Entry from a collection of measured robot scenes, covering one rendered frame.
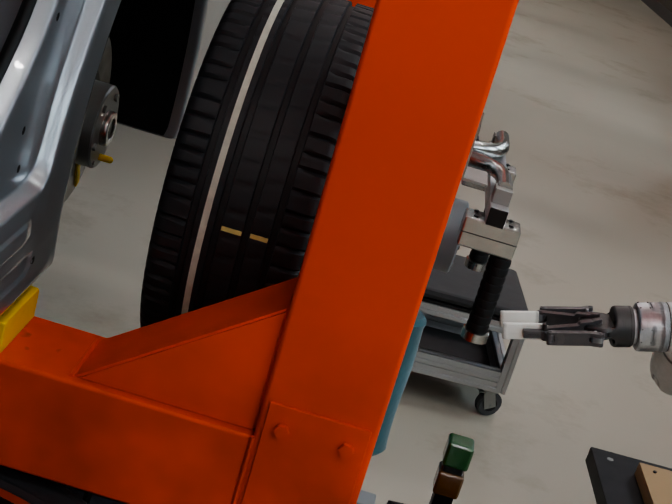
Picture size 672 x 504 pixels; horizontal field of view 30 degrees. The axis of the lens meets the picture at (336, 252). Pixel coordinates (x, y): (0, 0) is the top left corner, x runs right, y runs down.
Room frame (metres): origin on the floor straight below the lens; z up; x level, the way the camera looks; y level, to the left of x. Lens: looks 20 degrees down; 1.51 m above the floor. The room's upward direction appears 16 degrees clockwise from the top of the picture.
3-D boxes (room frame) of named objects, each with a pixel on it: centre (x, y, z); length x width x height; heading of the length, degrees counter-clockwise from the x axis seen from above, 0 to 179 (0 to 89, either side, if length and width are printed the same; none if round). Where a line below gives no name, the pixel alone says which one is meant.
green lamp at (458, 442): (1.69, -0.26, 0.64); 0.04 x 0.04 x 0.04; 89
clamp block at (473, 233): (1.88, -0.22, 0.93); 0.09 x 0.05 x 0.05; 89
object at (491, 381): (3.32, -0.34, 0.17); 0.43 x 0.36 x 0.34; 94
